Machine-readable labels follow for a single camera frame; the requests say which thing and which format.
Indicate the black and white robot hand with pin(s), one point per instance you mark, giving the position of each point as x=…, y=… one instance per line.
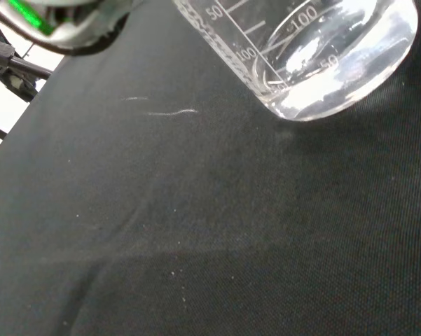
x=73, y=31

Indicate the black bench cloth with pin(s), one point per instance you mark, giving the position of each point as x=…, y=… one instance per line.
x=196, y=227

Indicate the black tripod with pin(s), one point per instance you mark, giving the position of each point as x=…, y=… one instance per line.
x=0, y=56

